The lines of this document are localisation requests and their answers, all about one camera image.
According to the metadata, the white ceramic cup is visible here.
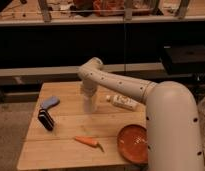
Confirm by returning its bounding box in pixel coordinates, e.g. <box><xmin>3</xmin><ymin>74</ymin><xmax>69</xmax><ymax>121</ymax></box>
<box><xmin>83</xmin><ymin>95</ymin><xmax>97</xmax><ymax>113</ymax></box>

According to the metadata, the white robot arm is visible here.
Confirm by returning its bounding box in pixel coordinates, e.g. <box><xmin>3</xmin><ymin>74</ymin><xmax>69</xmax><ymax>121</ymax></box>
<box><xmin>78</xmin><ymin>57</ymin><xmax>205</xmax><ymax>171</ymax></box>

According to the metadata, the white plastic bottle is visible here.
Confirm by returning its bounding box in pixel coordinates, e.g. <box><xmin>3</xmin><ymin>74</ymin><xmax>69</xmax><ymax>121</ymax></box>
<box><xmin>106</xmin><ymin>95</ymin><xmax>138</xmax><ymax>111</ymax></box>

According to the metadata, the blue sponge cloth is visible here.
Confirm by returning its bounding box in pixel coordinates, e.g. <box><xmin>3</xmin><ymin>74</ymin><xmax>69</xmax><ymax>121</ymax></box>
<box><xmin>40</xmin><ymin>96</ymin><xmax>60</xmax><ymax>110</ymax></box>

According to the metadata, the orange carrot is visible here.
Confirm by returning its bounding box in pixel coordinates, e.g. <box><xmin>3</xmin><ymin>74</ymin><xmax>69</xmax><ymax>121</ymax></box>
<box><xmin>74</xmin><ymin>136</ymin><xmax>104</xmax><ymax>151</ymax></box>

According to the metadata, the orange plate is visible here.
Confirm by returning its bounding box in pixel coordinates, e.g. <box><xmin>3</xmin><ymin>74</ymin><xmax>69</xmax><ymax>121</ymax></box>
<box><xmin>117</xmin><ymin>124</ymin><xmax>148</xmax><ymax>164</ymax></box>

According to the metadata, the black box on shelf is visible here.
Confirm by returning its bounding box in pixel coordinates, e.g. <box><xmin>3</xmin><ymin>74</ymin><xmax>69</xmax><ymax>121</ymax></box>
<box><xmin>161</xmin><ymin>45</ymin><xmax>205</xmax><ymax>74</ymax></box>

